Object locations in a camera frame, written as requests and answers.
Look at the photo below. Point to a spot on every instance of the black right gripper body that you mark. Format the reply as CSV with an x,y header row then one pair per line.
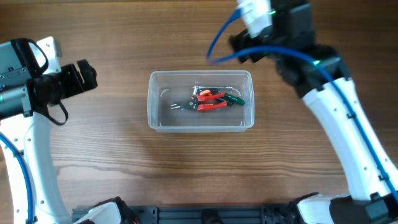
x,y
265,39

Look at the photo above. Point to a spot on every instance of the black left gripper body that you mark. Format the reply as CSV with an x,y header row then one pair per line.
x,y
64,84

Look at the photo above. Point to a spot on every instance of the green handled screwdriver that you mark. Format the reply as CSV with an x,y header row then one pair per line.
x,y
231,100

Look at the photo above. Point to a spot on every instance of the small silver wrench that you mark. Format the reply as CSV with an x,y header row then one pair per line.
x,y
197,89

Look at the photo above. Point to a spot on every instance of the clear plastic container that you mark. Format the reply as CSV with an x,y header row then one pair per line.
x,y
173,108

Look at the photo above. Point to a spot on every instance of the orange black pliers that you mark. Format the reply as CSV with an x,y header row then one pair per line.
x,y
203,92

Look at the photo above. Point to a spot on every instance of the black orange screwdriver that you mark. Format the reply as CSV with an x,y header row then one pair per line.
x,y
207,91

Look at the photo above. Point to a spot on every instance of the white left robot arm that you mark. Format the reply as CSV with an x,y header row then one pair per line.
x,y
32,80

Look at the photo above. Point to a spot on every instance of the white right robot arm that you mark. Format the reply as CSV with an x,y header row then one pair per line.
x,y
283,31

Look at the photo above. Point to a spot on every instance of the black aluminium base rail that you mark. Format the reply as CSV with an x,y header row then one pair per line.
x,y
263,214

